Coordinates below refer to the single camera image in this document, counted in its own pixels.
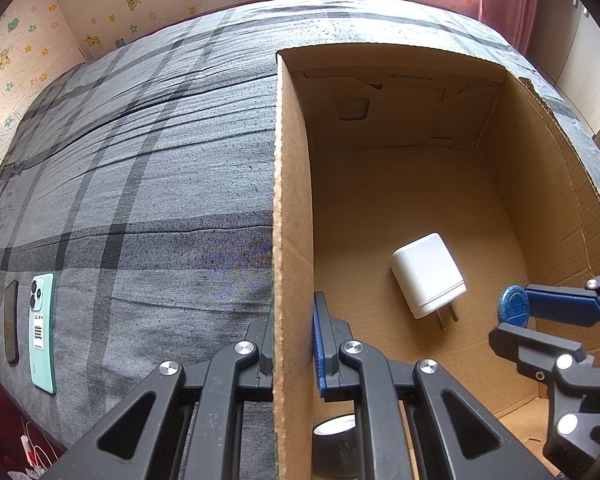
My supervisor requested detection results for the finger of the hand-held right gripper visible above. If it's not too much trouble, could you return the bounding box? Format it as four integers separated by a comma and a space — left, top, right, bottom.
489, 322, 600, 471
522, 257, 600, 328

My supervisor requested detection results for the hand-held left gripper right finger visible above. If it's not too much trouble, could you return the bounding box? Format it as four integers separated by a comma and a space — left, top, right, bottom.
312, 291, 551, 480

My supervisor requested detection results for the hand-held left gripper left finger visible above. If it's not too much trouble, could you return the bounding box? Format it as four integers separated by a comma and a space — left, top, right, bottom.
42, 317, 276, 480

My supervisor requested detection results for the large white charger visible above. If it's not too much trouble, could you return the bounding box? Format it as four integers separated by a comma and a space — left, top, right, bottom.
390, 232, 468, 331

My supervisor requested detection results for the brown cardboard box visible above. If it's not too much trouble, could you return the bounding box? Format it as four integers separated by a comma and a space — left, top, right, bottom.
271, 42, 600, 480

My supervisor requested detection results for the green smartphone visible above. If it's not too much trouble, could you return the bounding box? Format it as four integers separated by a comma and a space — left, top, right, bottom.
28, 273, 57, 395

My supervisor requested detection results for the grey plaid blanket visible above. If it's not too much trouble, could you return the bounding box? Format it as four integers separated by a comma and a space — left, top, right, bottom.
0, 0, 600, 480

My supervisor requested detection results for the cream wardrobe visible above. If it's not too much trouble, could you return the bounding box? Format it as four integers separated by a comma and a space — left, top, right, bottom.
527, 0, 600, 171

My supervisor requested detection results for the black smartphone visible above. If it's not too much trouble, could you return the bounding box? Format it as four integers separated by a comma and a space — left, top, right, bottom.
3, 280, 20, 365

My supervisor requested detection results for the red cloth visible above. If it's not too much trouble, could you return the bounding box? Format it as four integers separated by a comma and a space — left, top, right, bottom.
0, 374, 46, 480

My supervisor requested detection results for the red curtain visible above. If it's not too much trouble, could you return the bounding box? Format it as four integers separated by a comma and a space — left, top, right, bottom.
480, 0, 543, 56

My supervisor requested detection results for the white cable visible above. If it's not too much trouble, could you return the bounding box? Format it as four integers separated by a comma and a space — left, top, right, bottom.
20, 422, 61, 476

